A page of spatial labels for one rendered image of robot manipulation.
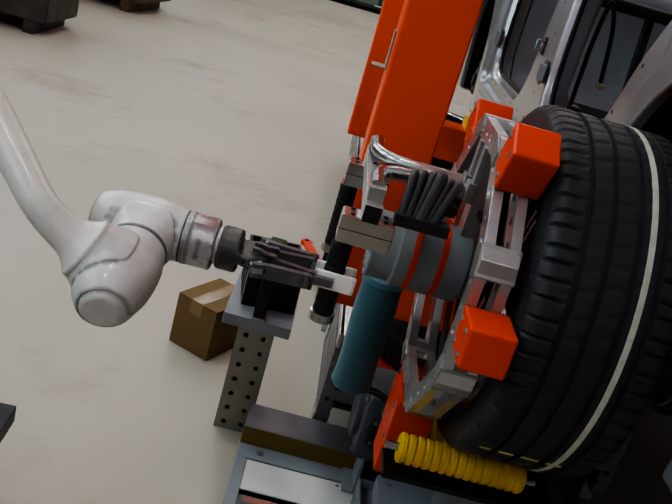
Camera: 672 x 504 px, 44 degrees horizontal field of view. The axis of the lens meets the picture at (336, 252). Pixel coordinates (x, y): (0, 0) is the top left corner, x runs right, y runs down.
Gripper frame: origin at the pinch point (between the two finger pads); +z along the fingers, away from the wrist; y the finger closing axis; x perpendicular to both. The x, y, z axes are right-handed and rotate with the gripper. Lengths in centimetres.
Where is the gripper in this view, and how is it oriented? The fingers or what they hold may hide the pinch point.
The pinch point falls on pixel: (335, 277)
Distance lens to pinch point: 140.2
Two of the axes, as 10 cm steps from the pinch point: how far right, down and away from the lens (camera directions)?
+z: 9.6, 2.6, 0.5
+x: 2.6, -9.0, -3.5
